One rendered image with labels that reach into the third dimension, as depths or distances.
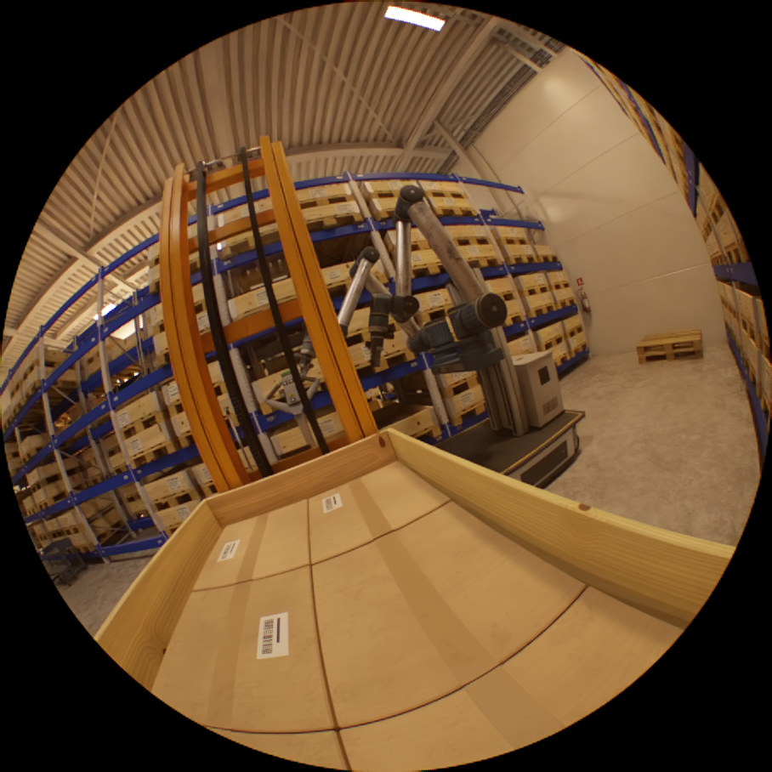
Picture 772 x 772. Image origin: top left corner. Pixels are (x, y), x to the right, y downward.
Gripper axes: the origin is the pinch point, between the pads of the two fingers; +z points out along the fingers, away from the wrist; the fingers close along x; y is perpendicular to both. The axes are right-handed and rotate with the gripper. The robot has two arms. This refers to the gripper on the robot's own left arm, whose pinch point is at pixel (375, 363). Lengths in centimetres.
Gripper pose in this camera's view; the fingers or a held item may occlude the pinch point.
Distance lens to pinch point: 133.5
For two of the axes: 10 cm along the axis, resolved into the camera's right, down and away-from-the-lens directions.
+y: -9.7, -0.7, -2.3
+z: -0.8, 10.0, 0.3
